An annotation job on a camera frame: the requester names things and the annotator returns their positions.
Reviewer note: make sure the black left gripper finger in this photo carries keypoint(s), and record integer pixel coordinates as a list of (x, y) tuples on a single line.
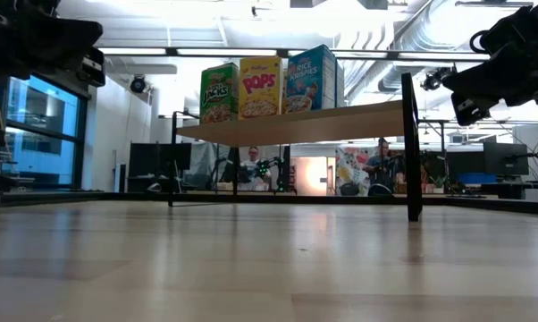
[(41, 49)]

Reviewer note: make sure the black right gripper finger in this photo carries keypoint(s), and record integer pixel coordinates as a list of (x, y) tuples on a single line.
[(510, 78)]

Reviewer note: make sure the green Apple Jacks cereal box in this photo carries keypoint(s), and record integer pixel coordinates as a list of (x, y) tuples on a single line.
[(219, 94)]

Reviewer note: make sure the blue Rice Krispies cereal box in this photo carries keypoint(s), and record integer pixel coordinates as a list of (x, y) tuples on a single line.
[(309, 76)]

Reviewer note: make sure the yellow Corn Pops cereal box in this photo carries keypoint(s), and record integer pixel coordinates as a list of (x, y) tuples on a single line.
[(260, 89)]

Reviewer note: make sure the black background robot arm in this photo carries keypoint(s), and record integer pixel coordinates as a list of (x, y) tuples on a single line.
[(284, 176)]

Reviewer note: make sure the wooden shelf with black legs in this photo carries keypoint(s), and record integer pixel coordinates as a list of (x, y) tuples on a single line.
[(296, 127)]

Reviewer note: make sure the black computer monitor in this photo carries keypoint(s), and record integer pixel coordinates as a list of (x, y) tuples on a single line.
[(162, 158), (506, 158)]

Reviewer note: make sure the blue storage bin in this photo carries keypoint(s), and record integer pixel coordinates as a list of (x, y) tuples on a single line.
[(476, 178)]

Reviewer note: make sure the black framed glass window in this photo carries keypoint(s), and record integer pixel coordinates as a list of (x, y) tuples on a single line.
[(41, 156)]

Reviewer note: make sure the black overhead light bar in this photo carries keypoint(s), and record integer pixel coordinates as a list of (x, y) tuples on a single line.
[(385, 55)]

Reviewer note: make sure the person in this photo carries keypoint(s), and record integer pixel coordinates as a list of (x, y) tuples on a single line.
[(252, 154), (378, 163)]

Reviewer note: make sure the colourful printed poster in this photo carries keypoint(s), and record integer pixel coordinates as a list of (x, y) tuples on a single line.
[(351, 172)]

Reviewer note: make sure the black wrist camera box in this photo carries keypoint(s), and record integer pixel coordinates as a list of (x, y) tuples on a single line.
[(91, 67), (468, 109)]

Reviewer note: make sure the silver ceiling air duct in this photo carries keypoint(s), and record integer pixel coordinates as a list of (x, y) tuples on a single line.
[(412, 36)]

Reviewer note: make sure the black aluminium table frame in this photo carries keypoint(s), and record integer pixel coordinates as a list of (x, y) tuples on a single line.
[(296, 199)]

